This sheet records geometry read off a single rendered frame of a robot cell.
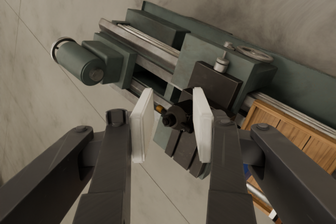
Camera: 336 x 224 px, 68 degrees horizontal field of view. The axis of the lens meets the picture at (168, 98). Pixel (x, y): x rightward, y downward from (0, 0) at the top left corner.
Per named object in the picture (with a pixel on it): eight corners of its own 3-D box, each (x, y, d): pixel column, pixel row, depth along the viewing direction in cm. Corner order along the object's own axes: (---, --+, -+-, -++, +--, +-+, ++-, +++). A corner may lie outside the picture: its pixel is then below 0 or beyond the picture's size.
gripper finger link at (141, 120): (144, 163, 15) (131, 163, 15) (154, 121, 22) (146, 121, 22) (141, 116, 14) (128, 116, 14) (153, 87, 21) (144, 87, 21)
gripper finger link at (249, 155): (217, 141, 12) (278, 140, 12) (206, 109, 17) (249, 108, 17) (216, 167, 13) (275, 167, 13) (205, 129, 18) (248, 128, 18)
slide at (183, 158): (243, 81, 85) (238, 83, 81) (202, 174, 103) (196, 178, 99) (201, 60, 94) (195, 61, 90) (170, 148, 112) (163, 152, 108)
